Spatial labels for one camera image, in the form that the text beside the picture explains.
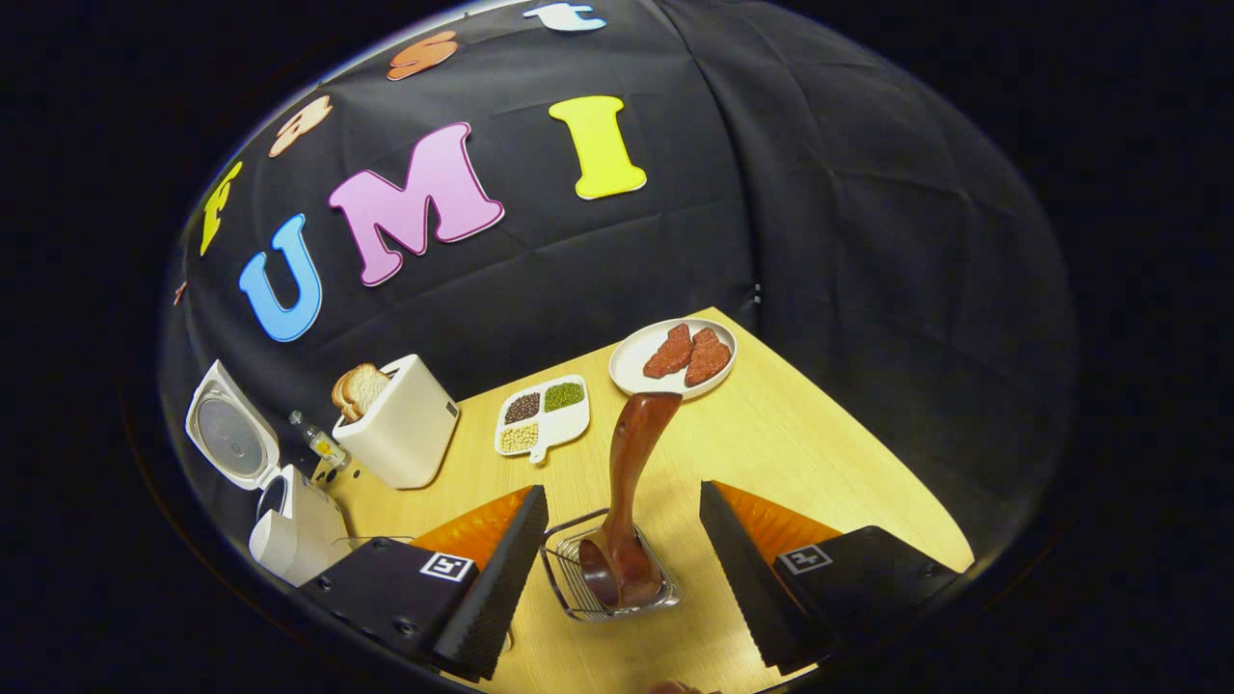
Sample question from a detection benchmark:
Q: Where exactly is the white toaster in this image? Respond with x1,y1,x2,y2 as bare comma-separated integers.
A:
333,354,460,490

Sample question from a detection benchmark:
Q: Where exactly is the white divided bean dish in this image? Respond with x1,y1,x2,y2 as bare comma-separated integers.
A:
494,375,591,466

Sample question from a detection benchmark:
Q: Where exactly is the small glass bottle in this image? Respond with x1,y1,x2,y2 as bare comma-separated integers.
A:
289,411,350,470

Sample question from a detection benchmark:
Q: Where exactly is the red meat slice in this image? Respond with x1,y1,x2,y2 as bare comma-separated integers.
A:
643,323,695,379
684,328,734,387

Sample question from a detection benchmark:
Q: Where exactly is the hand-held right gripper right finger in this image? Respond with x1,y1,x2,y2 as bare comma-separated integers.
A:
699,480,962,676

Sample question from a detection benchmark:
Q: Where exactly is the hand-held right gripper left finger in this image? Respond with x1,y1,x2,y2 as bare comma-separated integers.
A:
297,485,550,682

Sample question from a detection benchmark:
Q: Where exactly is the brown wooden spoon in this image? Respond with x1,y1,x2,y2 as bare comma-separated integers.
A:
577,391,684,610

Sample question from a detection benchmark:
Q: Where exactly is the wire chopstick holder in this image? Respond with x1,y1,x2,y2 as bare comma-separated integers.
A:
538,508,682,623

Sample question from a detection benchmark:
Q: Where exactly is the white rice cooker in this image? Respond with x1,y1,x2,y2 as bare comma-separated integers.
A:
185,360,350,587

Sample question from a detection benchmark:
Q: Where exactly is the white round plate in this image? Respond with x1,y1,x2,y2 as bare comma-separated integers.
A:
608,318,738,400

